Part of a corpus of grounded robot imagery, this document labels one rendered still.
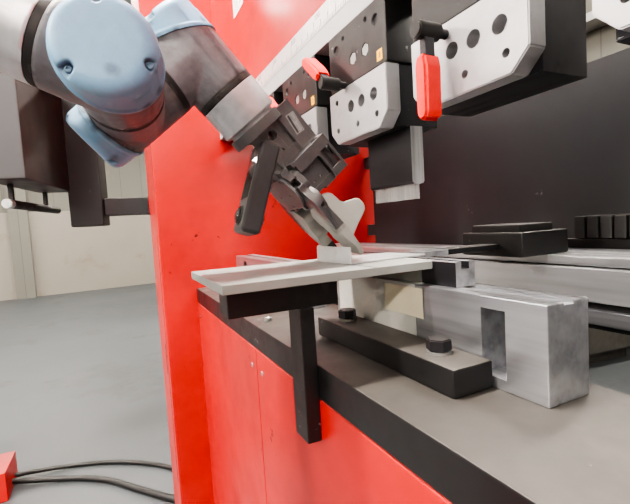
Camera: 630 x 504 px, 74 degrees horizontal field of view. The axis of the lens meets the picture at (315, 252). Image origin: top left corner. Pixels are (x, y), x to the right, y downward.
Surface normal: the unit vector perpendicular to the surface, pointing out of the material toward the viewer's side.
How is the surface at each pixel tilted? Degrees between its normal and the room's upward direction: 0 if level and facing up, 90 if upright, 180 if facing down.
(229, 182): 90
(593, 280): 90
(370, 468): 90
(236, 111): 108
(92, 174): 90
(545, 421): 0
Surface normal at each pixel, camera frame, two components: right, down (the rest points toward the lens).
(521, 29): -0.90, 0.08
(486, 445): -0.06, -1.00
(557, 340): 0.44, 0.04
